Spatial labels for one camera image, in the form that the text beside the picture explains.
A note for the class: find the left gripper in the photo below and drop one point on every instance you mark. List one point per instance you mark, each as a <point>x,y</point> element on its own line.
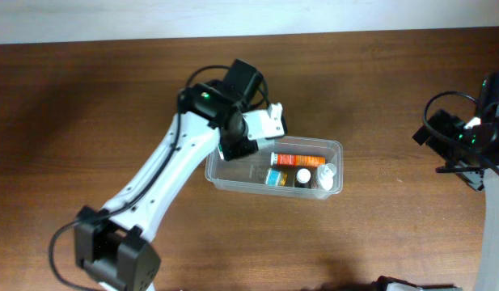
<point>231,149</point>

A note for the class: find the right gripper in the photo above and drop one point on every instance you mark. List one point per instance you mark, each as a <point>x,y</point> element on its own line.
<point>472,176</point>

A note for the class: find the orange tablet tube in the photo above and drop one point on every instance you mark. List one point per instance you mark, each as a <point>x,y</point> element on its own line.
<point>295,160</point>

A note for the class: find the small blue-labelled gold-cap bottle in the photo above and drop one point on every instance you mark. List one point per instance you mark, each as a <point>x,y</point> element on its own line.
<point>275,177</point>

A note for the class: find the dark bottle white cap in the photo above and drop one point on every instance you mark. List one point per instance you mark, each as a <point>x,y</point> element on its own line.
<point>302,178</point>

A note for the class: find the white squeeze bottle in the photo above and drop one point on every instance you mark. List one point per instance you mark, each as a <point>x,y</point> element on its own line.
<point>323,177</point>

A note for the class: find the white green medicine box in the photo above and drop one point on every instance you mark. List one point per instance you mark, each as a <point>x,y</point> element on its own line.
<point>220,151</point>

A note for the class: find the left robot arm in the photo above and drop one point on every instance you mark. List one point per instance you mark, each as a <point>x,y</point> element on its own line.
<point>113,244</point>

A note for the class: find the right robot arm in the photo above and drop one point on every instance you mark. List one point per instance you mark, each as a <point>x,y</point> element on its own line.
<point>487,278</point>

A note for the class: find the clear plastic container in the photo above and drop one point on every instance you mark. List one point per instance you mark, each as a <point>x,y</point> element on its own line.
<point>248,174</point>

